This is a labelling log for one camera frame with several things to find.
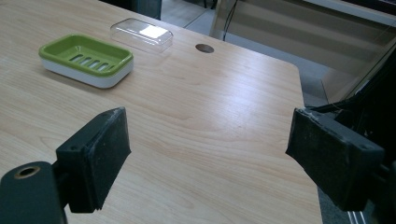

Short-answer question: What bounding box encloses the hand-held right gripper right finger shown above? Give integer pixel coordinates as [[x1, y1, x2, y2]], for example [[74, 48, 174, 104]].
[[285, 106, 387, 213]]

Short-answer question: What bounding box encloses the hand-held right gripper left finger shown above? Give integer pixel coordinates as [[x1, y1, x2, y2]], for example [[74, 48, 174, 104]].
[[55, 106, 132, 215]]

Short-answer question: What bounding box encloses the green and white soap dish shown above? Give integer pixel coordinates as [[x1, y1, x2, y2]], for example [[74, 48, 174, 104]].
[[38, 33, 134, 90]]

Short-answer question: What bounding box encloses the clear plastic soap dish lid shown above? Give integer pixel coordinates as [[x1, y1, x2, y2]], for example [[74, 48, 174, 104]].
[[109, 17, 174, 54]]

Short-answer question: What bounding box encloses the black stand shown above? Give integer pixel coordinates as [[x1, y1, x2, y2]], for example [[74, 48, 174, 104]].
[[306, 43, 396, 150]]

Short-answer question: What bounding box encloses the dark chair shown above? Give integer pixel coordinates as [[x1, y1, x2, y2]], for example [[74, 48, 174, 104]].
[[99, 0, 163, 21]]

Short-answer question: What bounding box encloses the black cable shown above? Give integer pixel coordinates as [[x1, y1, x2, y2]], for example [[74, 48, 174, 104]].
[[222, 0, 239, 42]]

